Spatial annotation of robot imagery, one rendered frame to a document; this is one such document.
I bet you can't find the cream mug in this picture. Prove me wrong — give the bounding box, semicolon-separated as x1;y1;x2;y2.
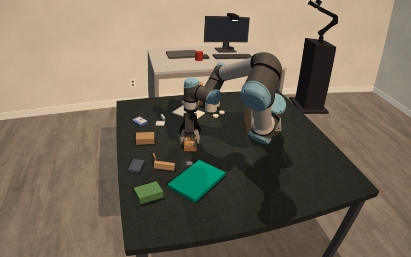
205;102;220;112

